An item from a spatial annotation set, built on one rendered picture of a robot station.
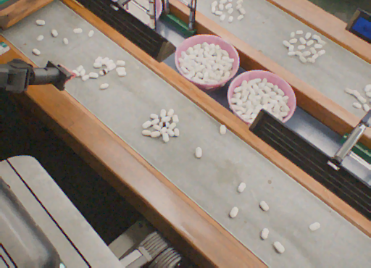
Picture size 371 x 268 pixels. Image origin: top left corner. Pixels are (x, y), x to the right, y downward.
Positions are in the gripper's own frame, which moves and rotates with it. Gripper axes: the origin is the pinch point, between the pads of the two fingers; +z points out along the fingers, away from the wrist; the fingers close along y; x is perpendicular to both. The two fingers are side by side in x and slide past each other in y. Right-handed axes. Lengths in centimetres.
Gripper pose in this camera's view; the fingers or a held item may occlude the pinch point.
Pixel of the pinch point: (74, 74)
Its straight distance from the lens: 150.3
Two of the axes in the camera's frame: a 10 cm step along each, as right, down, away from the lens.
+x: -4.6, 8.0, 3.7
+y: -7.4, -5.8, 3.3
